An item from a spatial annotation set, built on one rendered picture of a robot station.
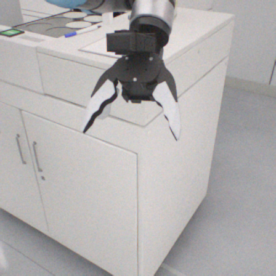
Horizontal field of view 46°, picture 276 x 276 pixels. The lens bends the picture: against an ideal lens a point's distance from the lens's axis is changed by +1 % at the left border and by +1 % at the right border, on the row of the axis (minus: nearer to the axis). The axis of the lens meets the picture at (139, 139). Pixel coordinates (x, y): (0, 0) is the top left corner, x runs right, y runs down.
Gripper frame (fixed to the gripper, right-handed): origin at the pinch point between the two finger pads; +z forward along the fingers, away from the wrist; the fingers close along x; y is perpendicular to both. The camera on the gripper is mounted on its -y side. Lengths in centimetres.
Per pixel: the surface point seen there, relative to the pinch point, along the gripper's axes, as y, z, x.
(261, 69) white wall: 208, -134, -37
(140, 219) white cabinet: 56, 8, 10
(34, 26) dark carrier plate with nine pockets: 49, -58, 61
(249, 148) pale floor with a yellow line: 170, -54, -29
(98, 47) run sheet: 24.8, -32.1, 20.3
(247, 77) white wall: 216, -132, -27
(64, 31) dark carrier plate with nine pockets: 49, -55, 48
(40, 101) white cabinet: 37, -21, 41
